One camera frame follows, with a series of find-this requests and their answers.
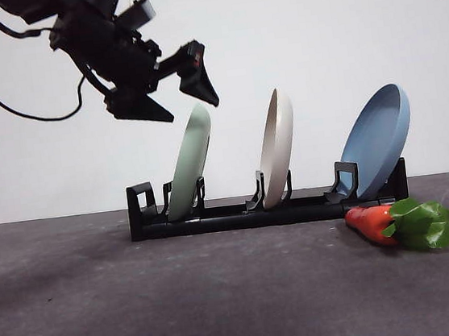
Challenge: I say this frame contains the beige plate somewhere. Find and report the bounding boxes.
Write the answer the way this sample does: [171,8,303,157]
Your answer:
[250,86,305,209]

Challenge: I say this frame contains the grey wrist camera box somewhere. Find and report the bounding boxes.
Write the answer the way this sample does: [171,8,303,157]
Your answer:
[112,0,159,32]

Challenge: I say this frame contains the orange carrot with green leaves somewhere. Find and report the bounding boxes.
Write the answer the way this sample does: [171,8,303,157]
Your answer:
[343,192,449,261]

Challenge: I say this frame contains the black plate rack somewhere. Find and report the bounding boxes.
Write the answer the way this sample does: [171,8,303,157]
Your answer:
[124,151,411,243]

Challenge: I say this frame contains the blue plate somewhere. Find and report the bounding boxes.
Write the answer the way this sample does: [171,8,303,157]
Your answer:
[331,81,420,201]

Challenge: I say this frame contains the green plate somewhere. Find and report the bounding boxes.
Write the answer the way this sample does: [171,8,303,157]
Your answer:
[156,102,222,222]

